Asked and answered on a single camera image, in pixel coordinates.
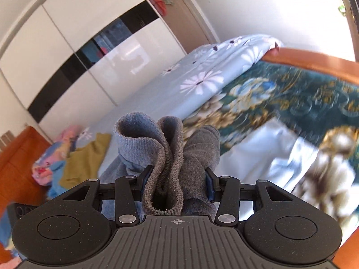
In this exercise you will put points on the wooden door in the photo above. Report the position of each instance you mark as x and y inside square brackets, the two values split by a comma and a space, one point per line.
[185, 14]

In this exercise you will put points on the pink folded blanket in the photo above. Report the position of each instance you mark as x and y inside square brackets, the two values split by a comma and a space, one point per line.
[42, 171]

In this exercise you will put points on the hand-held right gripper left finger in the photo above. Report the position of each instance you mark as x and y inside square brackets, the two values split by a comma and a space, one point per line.
[143, 185]

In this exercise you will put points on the wooden bed frame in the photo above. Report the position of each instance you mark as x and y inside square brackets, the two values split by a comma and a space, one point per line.
[314, 60]

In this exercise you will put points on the pale blue garment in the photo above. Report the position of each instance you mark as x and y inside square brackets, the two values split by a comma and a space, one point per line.
[266, 157]

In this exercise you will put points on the light blue floral bedsheet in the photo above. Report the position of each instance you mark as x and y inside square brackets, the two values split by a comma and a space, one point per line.
[168, 89]

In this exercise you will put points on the mustard knit sweater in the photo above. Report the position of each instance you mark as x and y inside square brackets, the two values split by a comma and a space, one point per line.
[81, 168]

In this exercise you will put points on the red hanging clothes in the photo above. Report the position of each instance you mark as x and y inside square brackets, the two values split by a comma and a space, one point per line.
[161, 2]

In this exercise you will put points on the white and black wardrobe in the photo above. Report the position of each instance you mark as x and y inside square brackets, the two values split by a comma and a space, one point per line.
[70, 33]

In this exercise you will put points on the teal floral blanket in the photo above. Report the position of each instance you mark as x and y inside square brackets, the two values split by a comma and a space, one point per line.
[294, 95]

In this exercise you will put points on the grey knit sweater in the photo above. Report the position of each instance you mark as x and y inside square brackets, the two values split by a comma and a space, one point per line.
[190, 168]

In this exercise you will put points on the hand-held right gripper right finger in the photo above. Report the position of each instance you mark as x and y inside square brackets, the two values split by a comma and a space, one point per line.
[209, 186]

